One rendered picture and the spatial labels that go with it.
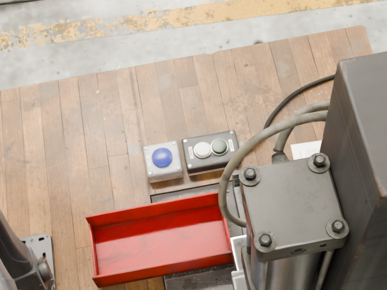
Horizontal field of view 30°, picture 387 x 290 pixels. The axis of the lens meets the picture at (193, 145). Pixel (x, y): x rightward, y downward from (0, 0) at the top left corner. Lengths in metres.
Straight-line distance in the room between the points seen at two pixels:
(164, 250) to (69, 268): 0.18
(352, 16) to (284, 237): 2.07
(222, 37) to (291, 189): 1.96
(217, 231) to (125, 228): 0.17
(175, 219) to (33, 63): 1.46
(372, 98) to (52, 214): 0.91
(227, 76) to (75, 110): 0.32
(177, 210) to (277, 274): 0.57
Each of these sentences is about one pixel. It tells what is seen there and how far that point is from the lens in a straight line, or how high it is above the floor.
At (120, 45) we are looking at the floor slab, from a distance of 2.67.
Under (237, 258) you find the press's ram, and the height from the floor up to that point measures 1.14.
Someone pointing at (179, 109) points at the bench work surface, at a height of 0.90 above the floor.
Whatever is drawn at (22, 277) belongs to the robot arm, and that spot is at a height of 1.06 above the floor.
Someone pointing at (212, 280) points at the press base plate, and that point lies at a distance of 1.32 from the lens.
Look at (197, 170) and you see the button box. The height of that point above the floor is 0.92.
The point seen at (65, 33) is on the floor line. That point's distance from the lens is 2.75.
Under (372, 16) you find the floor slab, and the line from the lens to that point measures 2.74.
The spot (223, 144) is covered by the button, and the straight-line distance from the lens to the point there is 1.38.
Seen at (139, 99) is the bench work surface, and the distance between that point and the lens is 1.48.
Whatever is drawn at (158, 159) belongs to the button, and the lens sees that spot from 1.37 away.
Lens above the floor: 2.17
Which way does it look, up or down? 63 degrees down
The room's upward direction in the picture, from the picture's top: 8 degrees counter-clockwise
